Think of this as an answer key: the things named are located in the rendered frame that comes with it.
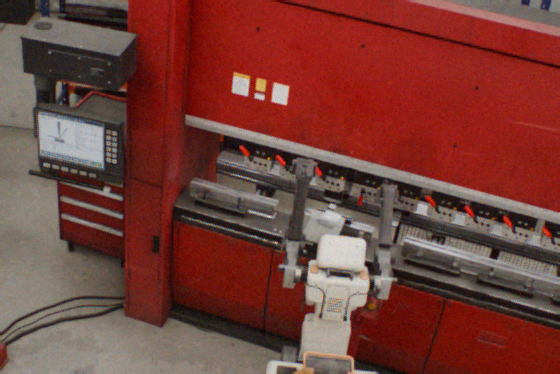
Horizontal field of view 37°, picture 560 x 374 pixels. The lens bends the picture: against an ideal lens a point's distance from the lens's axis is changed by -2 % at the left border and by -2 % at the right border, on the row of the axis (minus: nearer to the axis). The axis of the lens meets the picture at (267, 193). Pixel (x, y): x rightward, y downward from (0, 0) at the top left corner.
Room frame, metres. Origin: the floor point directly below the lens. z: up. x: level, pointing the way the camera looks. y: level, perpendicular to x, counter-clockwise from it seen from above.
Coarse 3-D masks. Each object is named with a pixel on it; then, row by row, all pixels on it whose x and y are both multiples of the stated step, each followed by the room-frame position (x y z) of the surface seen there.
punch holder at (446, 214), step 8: (432, 192) 3.54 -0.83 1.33; (440, 192) 3.53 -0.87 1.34; (432, 200) 3.54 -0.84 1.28; (440, 200) 3.53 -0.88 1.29; (448, 200) 3.52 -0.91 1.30; (456, 200) 3.51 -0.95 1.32; (432, 208) 3.54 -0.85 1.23; (440, 208) 3.53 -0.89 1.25; (448, 208) 3.52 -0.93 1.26; (456, 208) 3.51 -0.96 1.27; (432, 216) 3.53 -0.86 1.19; (440, 216) 3.52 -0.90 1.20; (448, 216) 3.51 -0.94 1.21
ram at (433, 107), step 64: (256, 0) 3.79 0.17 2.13; (192, 64) 3.86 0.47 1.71; (256, 64) 3.78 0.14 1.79; (320, 64) 3.70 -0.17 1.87; (384, 64) 3.63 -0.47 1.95; (448, 64) 3.56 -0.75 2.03; (512, 64) 3.50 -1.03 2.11; (256, 128) 3.77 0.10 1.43; (320, 128) 3.69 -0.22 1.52; (384, 128) 3.62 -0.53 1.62; (448, 128) 3.54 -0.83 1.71; (512, 128) 3.48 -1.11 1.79; (448, 192) 3.53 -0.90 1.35; (512, 192) 3.45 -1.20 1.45
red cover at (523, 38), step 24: (288, 0) 3.73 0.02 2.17; (312, 0) 3.71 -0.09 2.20; (336, 0) 3.68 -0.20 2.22; (360, 0) 3.65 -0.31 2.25; (384, 0) 3.63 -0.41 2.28; (408, 0) 3.61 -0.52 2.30; (432, 0) 3.65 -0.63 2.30; (408, 24) 3.60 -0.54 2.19; (432, 24) 3.57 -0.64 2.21; (456, 24) 3.55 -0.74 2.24; (480, 24) 3.52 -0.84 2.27; (504, 24) 3.50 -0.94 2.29; (528, 24) 3.52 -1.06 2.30; (504, 48) 3.49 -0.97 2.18; (528, 48) 3.47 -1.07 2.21; (552, 48) 3.44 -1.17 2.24
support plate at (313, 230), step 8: (312, 216) 3.65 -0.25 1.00; (320, 216) 3.66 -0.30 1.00; (312, 224) 3.58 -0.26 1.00; (320, 224) 3.59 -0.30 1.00; (336, 224) 3.61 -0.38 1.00; (304, 232) 3.50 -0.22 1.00; (312, 232) 3.51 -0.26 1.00; (320, 232) 3.52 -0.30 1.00; (328, 232) 3.53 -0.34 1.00; (336, 232) 3.54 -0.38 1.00; (312, 240) 3.44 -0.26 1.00
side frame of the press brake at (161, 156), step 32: (128, 0) 3.72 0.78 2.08; (160, 0) 3.68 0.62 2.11; (192, 0) 3.86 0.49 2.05; (160, 32) 3.68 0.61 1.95; (160, 64) 3.68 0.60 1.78; (128, 96) 3.72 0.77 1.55; (160, 96) 3.68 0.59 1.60; (128, 128) 3.72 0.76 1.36; (160, 128) 3.68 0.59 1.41; (192, 128) 3.98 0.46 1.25; (128, 160) 3.72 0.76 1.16; (160, 160) 3.67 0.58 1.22; (192, 160) 4.02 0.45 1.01; (128, 192) 3.72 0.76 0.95; (160, 192) 3.67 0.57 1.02; (128, 224) 3.71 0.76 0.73; (160, 224) 3.67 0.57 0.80; (128, 256) 3.71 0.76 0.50; (160, 256) 3.67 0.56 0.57; (128, 288) 3.71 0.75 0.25; (160, 288) 3.67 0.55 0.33; (160, 320) 3.66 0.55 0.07
